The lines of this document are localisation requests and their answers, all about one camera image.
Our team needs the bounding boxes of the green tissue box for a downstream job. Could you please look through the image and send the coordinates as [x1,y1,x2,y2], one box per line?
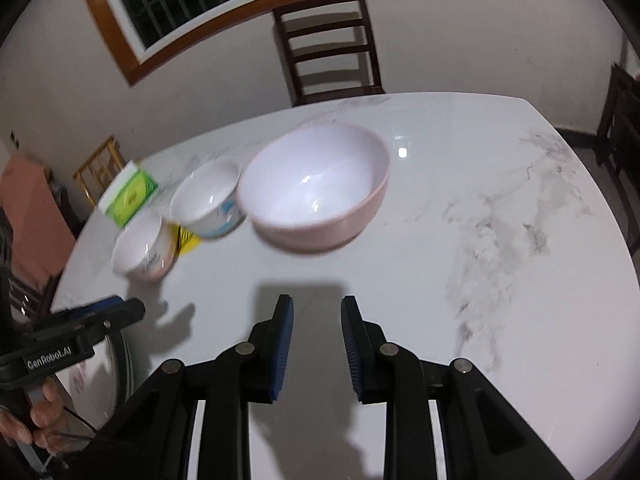
[97,160,161,228]

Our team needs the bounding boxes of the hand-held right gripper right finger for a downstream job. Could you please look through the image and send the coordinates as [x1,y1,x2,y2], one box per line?
[341,296,576,480]

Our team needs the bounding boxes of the white plate pink flowers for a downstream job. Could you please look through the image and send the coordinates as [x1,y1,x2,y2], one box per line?
[65,330,123,433]

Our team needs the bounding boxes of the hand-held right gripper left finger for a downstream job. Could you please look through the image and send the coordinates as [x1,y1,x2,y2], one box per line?
[97,294,296,480]

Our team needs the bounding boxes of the white ribbed bowl black print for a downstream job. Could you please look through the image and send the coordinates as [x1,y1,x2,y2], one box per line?
[111,210,176,281]

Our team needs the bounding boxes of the white ribbed bowl blue print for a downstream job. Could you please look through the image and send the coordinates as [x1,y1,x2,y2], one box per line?
[170,160,247,241]

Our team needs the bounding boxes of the pink bowl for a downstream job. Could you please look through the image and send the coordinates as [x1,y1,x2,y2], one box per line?
[237,122,391,254]

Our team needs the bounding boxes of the wooden framed window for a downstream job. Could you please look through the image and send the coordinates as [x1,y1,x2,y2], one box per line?
[75,0,446,86]

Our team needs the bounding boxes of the bamboo chair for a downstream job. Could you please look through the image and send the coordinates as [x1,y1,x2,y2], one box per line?
[74,135,126,206]

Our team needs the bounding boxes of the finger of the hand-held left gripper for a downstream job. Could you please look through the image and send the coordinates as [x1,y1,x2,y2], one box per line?
[65,299,147,342]
[70,296,126,318]

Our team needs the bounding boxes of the yellow warning sticker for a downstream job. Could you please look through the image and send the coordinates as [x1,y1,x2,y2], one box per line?
[172,225,202,257]

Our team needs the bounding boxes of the dark wooden slatted chair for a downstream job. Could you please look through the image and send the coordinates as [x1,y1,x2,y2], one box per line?
[272,0,386,107]

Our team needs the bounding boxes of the pink cloth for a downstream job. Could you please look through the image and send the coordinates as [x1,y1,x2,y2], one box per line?
[0,155,78,286]

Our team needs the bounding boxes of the person's left hand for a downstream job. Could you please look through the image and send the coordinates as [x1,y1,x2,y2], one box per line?
[0,377,66,456]

